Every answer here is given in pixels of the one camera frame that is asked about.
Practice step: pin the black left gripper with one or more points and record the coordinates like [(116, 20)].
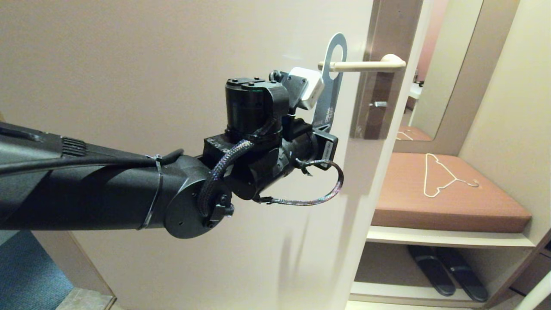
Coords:
[(301, 142)]

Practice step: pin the blue do-not-disturb door sign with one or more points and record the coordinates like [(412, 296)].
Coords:
[(331, 99)]

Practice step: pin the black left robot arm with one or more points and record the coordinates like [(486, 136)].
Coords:
[(107, 193)]

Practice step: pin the beige room door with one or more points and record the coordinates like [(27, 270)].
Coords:
[(129, 64)]

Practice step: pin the brown leather seat cushion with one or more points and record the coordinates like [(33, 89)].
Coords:
[(409, 202)]

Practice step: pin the white bench shelf board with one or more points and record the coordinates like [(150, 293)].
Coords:
[(430, 239)]

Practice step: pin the white low shelf board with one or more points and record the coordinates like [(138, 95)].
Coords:
[(387, 295)]

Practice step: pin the dark slipper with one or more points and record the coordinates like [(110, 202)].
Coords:
[(467, 277), (432, 271)]

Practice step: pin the white slanted bar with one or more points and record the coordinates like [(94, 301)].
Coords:
[(538, 297)]

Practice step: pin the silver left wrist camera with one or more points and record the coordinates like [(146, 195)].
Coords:
[(312, 88)]

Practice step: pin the taupe framed wall mirror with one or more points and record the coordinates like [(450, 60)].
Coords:
[(447, 64)]

